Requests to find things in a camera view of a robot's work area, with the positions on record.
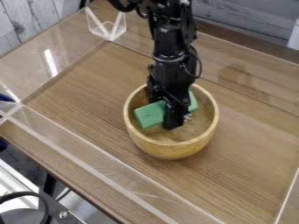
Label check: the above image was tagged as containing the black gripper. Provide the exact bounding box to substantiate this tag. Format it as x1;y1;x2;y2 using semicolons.
147;53;201;130

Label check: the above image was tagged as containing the green rectangular block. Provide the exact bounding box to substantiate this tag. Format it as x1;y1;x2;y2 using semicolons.
133;92;199;129

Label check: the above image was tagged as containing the brown wooden bowl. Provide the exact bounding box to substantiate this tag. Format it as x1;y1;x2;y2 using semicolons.
123;84;220;159

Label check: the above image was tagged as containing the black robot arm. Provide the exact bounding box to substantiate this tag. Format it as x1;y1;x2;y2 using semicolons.
108;0;201;130

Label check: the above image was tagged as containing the clear acrylic front barrier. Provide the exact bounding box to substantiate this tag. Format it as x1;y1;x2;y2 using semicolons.
0;86;224;224

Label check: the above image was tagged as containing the black table leg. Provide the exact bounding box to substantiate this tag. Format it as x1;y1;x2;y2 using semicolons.
43;174;57;196

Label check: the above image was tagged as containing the clear acrylic corner bracket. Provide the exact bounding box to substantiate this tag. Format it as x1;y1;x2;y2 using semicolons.
84;7;127;42

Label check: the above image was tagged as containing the black metal base plate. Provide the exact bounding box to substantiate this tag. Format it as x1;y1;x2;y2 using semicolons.
0;198;88;224

